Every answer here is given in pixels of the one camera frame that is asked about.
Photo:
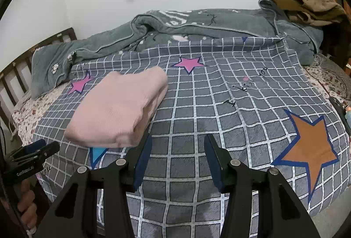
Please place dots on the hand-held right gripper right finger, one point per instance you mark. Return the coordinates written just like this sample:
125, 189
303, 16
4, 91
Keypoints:
214, 161

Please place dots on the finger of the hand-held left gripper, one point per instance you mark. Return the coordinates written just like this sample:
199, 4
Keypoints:
48, 150
34, 146

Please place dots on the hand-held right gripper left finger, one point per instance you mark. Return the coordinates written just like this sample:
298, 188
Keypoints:
142, 161

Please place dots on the pink small garment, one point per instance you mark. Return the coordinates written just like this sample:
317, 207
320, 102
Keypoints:
115, 109

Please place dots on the brown clothes pile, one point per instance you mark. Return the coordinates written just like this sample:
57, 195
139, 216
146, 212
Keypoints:
309, 7

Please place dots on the person's left hand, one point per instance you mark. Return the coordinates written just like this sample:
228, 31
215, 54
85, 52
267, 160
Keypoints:
27, 205

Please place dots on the floral bed sheet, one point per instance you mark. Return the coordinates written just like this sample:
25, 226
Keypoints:
27, 117

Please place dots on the grey checked star sheet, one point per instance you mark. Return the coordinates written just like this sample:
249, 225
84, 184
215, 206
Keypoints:
197, 117

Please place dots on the grey-green quilt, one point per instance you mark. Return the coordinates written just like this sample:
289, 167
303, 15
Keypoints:
109, 37

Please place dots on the phone in dark case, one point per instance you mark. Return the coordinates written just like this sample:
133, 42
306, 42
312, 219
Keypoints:
340, 114

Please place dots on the small doll in blue wrap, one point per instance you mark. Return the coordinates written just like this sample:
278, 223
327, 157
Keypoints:
348, 114

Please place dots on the dark cloth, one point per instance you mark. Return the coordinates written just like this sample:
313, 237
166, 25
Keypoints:
336, 43

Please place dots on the wooden bed frame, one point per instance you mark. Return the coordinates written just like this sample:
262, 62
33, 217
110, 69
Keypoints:
16, 73

